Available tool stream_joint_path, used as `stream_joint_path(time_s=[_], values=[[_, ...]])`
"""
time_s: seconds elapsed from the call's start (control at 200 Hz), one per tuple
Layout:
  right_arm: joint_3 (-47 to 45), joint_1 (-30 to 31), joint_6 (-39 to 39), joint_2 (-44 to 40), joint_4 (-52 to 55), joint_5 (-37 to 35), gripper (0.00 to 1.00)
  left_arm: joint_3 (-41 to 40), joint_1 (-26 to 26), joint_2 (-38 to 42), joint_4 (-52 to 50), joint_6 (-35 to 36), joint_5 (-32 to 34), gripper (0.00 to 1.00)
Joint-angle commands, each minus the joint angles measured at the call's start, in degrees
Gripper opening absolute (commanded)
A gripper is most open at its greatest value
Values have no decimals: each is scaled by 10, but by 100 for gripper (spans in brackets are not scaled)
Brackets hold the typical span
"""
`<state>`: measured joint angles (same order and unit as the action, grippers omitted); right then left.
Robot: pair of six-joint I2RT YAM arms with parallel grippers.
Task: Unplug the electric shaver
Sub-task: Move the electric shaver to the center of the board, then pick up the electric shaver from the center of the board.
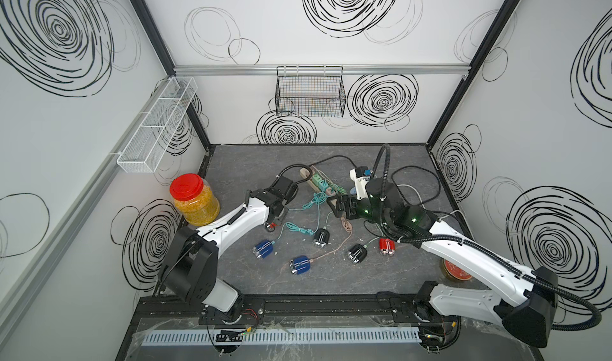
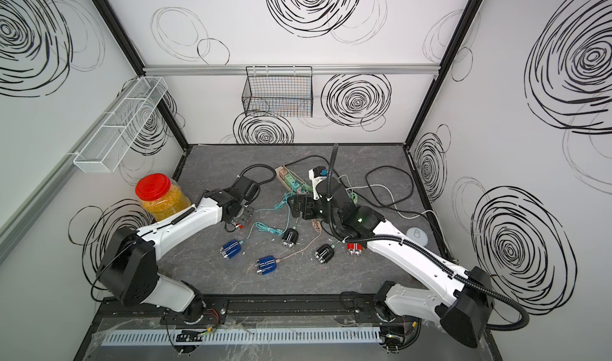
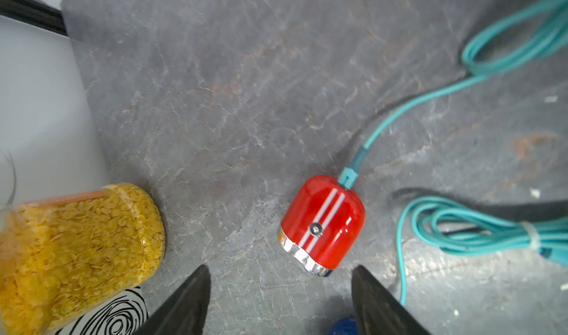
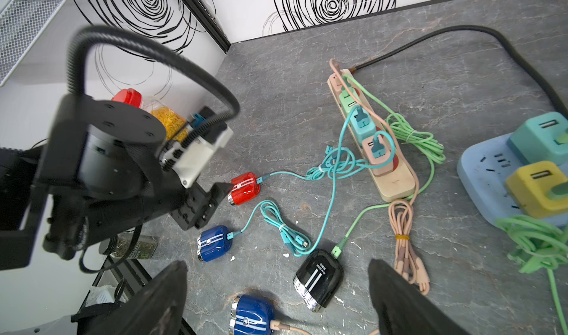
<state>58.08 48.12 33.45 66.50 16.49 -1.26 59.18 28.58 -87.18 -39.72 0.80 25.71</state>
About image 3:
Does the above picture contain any black corner frame post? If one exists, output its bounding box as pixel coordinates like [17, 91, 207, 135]
[1, 0, 68, 37]

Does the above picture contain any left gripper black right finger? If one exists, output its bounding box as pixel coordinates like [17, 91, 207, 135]
[351, 265, 430, 335]

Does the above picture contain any clear jar of yellow flakes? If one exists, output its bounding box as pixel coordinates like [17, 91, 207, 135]
[1, 183, 165, 334]

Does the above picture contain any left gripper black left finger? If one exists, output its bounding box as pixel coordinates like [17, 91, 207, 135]
[134, 264, 212, 334]

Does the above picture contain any teal charging cable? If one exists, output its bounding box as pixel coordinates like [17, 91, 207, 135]
[337, 0, 568, 191]

